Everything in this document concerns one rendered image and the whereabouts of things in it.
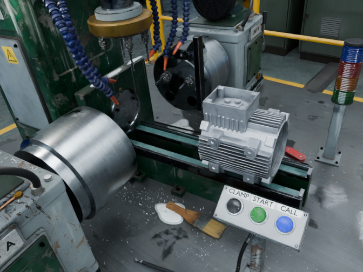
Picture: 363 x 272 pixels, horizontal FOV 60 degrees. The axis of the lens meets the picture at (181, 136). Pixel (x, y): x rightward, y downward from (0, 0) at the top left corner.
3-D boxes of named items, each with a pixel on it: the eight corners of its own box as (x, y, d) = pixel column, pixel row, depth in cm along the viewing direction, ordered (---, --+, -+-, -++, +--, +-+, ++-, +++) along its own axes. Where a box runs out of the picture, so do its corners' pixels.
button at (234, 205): (226, 211, 64) (223, 209, 62) (230, 197, 64) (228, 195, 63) (239, 216, 62) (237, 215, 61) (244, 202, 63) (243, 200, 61)
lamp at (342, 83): (332, 89, 95) (335, 76, 92) (336, 81, 99) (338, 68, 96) (354, 93, 92) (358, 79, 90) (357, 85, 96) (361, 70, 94)
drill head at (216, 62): (145, 114, 124) (134, 54, 109) (195, 73, 151) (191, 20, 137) (200, 129, 112) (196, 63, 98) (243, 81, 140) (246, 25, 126)
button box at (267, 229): (217, 220, 67) (211, 216, 63) (229, 189, 69) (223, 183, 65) (300, 253, 60) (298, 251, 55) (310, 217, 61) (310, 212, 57)
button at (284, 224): (274, 230, 59) (273, 228, 57) (279, 215, 60) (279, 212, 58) (290, 236, 58) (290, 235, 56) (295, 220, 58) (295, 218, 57)
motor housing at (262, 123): (199, 175, 92) (195, 121, 81) (225, 140, 105) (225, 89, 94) (266, 197, 83) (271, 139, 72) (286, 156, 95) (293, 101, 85)
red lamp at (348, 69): (335, 76, 92) (338, 61, 90) (338, 68, 96) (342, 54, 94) (358, 79, 90) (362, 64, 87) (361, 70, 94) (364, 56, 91)
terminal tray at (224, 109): (203, 124, 86) (201, 101, 82) (219, 106, 93) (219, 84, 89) (244, 135, 80) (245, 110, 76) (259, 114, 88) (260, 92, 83)
